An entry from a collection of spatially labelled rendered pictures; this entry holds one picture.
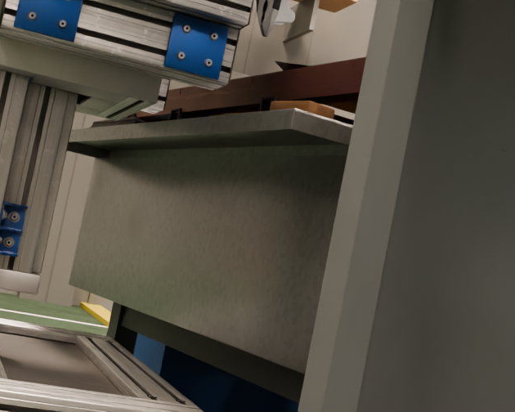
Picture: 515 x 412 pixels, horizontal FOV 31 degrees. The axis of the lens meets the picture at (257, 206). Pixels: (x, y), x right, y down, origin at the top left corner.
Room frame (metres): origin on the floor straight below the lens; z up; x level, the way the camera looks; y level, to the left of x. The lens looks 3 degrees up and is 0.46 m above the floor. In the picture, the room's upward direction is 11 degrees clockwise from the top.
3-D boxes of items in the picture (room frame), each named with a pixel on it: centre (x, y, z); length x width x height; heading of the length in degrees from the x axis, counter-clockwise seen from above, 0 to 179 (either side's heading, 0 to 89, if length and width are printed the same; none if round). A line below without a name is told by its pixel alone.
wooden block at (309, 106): (1.55, -0.04, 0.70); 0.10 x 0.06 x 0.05; 39
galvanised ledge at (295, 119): (1.92, 0.20, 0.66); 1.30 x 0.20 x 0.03; 29
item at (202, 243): (1.96, 0.13, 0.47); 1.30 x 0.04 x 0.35; 29
